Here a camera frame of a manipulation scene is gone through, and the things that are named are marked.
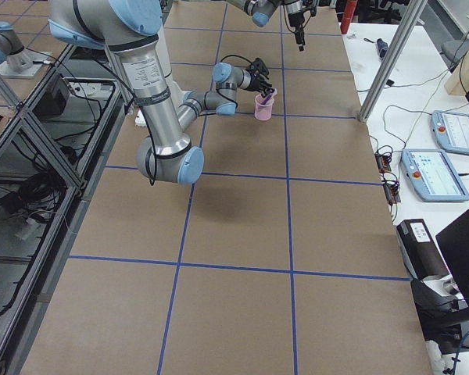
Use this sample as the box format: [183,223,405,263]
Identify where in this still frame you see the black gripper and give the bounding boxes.
[288,11,305,52]
[249,57,274,98]

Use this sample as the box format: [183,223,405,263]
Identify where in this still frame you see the purple marker pen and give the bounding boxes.
[261,89,277,105]

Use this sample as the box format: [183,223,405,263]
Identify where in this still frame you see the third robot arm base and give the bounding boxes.
[0,21,43,79]

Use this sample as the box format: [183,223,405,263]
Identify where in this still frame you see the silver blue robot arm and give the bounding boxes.
[227,0,318,52]
[49,1,274,184]

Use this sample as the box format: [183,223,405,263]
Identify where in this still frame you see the pink mesh pen holder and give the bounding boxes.
[254,94,274,121]

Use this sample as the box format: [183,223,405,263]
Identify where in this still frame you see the usb hub with plugs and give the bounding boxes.
[374,145,401,206]

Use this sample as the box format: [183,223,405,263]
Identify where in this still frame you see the grey teach pendant far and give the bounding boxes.
[431,111,469,155]

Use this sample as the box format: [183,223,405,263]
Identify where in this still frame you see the grey teach pendant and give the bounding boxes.
[431,111,469,155]
[401,148,469,202]

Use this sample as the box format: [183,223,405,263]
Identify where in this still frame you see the grey teach pendant near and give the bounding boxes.
[401,148,469,202]

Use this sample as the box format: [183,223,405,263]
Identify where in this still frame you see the black labelled box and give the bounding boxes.
[396,219,449,281]

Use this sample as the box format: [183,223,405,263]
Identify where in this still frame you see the aluminium frame post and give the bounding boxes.
[357,0,428,123]

